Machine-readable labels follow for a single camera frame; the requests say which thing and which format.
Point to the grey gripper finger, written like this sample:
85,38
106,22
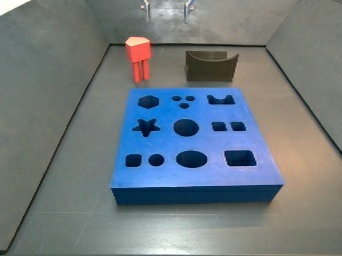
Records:
187,9
144,7

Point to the red three prong block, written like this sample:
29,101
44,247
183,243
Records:
139,53

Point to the blue shape sorting board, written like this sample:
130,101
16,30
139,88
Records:
191,149

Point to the dark curved saddle block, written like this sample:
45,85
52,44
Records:
209,66

